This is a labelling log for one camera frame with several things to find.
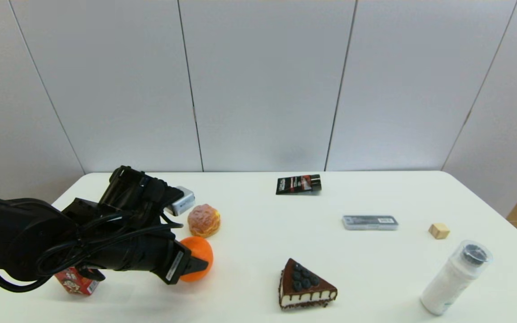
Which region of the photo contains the orange fruit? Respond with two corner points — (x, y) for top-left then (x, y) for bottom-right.
(178, 236), (215, 283)

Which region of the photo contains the cream puff pastry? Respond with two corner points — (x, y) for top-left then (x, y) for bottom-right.
(188, 204), (221, 238)

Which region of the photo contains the red drink carton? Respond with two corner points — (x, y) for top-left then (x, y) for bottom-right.
(55, 266), (100, 296)

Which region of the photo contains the chocolate blueberry cake slice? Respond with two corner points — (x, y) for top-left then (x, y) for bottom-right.
(278, 258), (338, 310)

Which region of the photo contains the black red tube packet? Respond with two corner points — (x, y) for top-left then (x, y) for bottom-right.
(276, 175), (322, 196)

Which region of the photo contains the grey flat plastic case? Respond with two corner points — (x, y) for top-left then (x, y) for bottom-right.
(342, 215), (399, 231)

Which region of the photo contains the small wooden cube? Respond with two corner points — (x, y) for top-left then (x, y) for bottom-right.
(428, 223), (450, 240)

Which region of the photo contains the white bottle with clear cap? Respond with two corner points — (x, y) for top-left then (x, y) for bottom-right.
(420, 240), (493, 316)

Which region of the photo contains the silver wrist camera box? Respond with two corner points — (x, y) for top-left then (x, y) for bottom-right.
(166, 186), (196, 217)

